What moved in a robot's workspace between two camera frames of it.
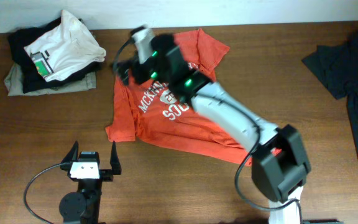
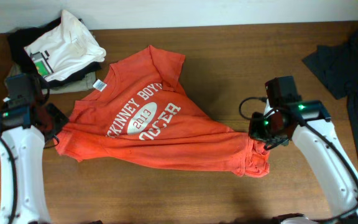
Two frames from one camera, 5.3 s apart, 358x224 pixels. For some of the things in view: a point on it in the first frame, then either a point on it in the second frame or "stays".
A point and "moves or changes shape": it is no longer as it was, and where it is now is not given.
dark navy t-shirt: x=350 y=69 stays
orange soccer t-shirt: x=148 y=111 moves or changes shape
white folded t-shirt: x=66 y=50 stays
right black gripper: x=125 y=73 -> x=255 y=129
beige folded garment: x=14 y=83 stays
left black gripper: x=107 y=174 -> x=61 y=119
